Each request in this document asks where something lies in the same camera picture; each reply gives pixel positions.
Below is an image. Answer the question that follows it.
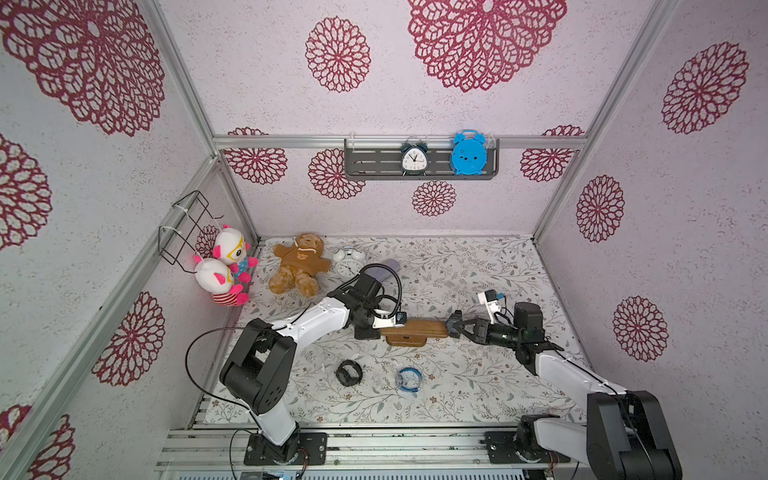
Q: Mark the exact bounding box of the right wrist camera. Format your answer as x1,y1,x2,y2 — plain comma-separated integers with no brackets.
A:
477,289,505,324

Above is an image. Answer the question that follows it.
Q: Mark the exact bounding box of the blue alarm clock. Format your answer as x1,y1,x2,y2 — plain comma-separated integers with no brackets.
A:
450,130,487,176

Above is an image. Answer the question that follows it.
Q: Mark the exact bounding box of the grey wall shelf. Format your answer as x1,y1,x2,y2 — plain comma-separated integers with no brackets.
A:
344,139,499,181

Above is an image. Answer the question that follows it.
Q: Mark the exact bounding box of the white pink plush lower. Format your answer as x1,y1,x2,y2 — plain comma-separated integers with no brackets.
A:
193,254,250,307

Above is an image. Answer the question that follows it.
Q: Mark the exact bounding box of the blue strap watch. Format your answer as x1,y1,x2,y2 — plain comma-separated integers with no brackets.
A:
396,367,423,394

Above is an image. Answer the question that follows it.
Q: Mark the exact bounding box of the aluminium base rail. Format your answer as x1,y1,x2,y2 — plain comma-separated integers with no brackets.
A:
155,424,587,479

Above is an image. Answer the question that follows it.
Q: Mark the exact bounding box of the white twin-bell alarm clock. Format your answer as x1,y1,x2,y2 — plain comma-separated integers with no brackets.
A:
332,247,365,280

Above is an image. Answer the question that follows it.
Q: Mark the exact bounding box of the grey fabric case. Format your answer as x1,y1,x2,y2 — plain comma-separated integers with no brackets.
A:
366,259,400,283

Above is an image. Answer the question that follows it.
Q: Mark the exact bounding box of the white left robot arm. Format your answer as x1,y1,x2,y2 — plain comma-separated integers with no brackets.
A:
219,266,402,449

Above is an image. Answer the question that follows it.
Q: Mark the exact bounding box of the wooden watch stand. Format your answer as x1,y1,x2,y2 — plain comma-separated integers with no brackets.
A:
380,319,449,348

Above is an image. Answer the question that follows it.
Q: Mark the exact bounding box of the black wire basket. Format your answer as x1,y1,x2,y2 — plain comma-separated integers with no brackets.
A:
156,190,223,274

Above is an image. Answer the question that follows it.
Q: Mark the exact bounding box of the white pink plush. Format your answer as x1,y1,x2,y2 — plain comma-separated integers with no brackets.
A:
212,225,258,283
193,254,250,307

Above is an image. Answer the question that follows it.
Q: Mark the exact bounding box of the white pink plush upper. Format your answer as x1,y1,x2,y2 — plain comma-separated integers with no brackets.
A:
212,225,258,283

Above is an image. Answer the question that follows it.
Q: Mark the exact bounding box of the brown teddy bear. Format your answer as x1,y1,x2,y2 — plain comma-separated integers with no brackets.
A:
268,233,332,298

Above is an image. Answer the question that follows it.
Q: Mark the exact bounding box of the black digital watch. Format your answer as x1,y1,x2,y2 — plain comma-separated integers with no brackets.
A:
335,359,364,387

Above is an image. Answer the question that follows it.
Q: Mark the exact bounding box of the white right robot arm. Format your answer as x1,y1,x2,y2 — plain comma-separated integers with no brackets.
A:
446,302,683,479

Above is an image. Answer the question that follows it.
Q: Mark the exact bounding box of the dark green alarm clock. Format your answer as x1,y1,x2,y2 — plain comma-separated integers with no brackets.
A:
400,143,429,176

